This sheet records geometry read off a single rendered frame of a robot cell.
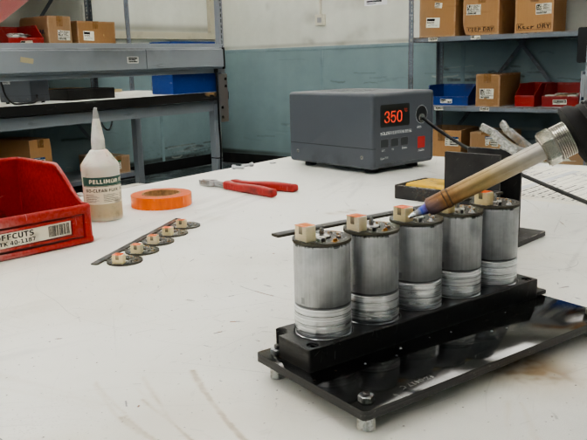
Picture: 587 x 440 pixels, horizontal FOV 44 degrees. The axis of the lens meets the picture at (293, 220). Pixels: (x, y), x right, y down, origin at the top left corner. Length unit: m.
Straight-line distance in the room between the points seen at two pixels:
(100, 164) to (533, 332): 0.42
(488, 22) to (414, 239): 4.50
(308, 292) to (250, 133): 6.18
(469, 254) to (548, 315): 0.05
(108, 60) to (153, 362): 2.83
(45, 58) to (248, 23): 3.66
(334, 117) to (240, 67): 5.60
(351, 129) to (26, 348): 0.58
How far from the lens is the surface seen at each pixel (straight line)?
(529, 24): 4.73
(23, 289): 0.49
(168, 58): 3.36
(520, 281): 0.39
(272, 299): 0.42
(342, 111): 0.89
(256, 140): 6.43
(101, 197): 0.66
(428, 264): 0.34
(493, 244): 0.38
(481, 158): 0.54
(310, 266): 0.30
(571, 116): 0.31
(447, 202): 0.31
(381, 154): 0.87
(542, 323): 0.36
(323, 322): 0.30
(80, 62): 3.06
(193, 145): 6.46
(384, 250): 0.31
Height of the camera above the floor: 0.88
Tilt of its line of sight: 12 degrees down
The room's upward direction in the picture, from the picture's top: 2 degrees counter-clockwise
